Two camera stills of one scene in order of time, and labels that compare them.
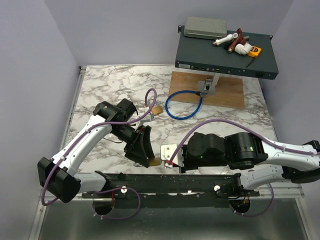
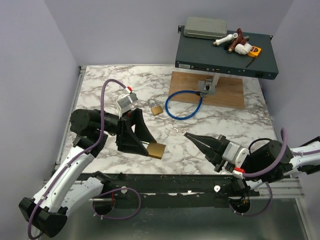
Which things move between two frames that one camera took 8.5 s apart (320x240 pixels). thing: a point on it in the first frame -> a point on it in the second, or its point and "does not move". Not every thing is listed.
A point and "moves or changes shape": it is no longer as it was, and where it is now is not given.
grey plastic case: x=205 y=28 does not move
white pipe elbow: x=243 y=49 does not move
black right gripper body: x=185 y=158 -> x=221 y=150
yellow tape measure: x=254 y=51 does not move
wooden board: x=229 y=90 does not move
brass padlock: x=152 y=162 moves or changes shape
